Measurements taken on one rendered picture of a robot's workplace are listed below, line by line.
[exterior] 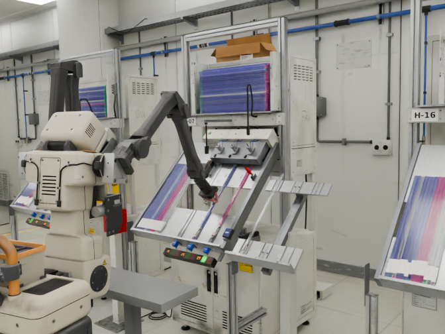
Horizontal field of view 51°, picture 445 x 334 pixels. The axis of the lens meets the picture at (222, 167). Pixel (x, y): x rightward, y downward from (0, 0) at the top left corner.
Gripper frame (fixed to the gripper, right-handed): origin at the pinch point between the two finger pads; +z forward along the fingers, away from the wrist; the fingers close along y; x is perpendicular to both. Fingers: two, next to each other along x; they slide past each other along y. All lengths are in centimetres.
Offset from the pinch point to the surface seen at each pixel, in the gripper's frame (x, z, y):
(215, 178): -15.7, 0.8, 9.7
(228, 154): -29.6, -5.1, 4.3
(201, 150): -36.6, 1.1, 33.6
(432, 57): -82, -19, -98
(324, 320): 5, 122, -24
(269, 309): 30, 59, -21
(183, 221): 15.2, 0.5, 14.4
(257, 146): -36.3, -5.1, -12.4
